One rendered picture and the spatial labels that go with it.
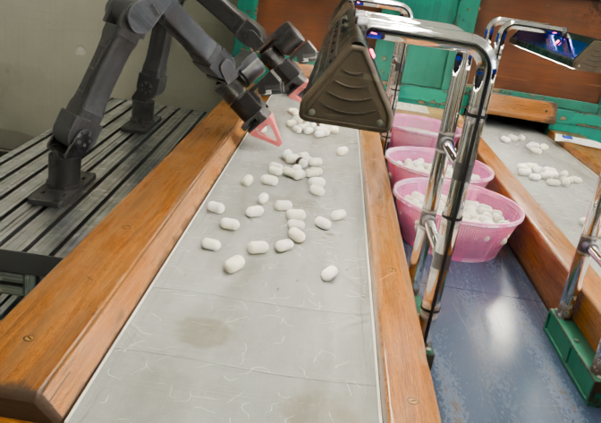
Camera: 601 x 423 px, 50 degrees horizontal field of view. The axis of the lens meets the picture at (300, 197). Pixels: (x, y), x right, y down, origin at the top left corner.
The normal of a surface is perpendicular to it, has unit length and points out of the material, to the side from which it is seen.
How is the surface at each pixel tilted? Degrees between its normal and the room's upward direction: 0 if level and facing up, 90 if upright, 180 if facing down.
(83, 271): 0
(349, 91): 90
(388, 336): 0
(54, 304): 0
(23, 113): 90
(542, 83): 89
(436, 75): 90
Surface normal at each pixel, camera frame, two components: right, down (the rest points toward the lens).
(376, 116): -0.07, 0.32
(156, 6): 0.69, 0.33
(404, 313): 0.14, -0.93
